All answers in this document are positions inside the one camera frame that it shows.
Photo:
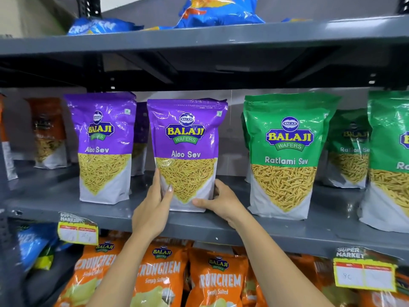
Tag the yellow shelf price tag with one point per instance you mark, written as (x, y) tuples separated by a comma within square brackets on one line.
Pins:
[(78, 231), (364, 273)]

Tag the row of orange chip bags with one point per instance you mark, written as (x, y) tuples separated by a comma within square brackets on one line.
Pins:
[(217, 281)]

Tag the person's right thumb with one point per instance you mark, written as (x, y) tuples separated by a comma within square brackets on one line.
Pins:
[(204, 203)]

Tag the purple snack pouch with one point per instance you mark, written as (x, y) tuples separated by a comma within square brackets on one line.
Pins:
[(102, 137), (140, 134), (187, 137)]

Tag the blue chip bag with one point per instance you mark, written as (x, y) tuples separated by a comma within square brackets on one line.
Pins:
[(295, 20), (217, 11), (33, 242), (99, 26)]

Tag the person's left hand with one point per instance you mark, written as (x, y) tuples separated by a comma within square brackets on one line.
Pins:
[(148, 217)]

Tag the person's right hand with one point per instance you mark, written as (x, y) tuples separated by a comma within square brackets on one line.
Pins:
[(227, 206)]

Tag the person's left thumb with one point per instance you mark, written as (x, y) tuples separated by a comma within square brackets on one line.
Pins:
[(168, 199)]

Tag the person's right forearm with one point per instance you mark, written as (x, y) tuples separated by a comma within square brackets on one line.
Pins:
[(271, 265)]

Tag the green snack pouch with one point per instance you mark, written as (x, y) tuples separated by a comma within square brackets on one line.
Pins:
[(246, 140), (388, 175), (287, 137), (350, 156)]

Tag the grey metal shelf rack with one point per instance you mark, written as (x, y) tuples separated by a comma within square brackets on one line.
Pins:
[(223, 36)]

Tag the orange snack pouch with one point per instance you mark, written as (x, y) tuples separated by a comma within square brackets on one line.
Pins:
[(48, 134), (5, 150)]

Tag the yellow-green snack bag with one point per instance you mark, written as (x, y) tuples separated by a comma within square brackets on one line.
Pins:
[(44, 259)]

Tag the person's left forearm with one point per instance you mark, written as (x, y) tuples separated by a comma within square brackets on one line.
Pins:
[(123, 271)]

